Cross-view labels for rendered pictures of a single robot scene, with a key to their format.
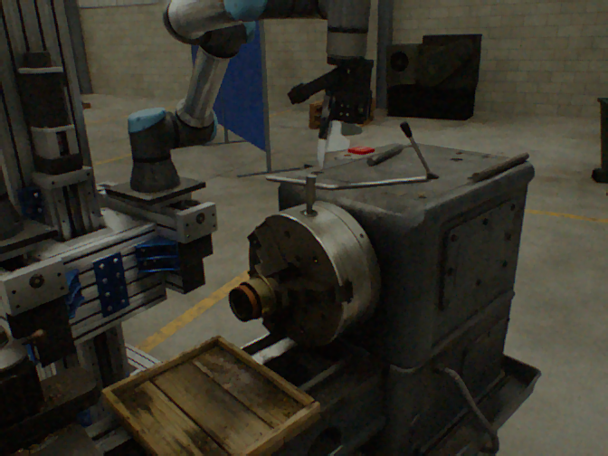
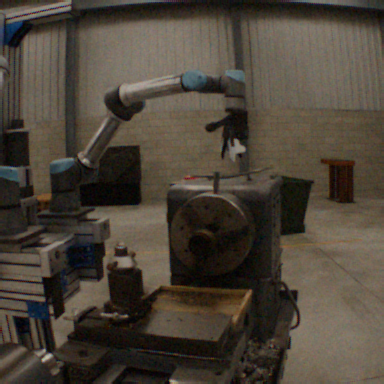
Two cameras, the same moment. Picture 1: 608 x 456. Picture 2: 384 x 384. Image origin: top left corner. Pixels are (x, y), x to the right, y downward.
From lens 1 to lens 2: 0.91 m
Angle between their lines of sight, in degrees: 32
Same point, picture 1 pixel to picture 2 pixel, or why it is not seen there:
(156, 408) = not seen: hidden behind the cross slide
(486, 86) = (146, 180)
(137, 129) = (61, 170)
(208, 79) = (111, 134)
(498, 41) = (149, 150)
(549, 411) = not seen: hidden behind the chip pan
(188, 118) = (88, 162)
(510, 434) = not seen: hidden behind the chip
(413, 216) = (266, 189)
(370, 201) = (237, 188)
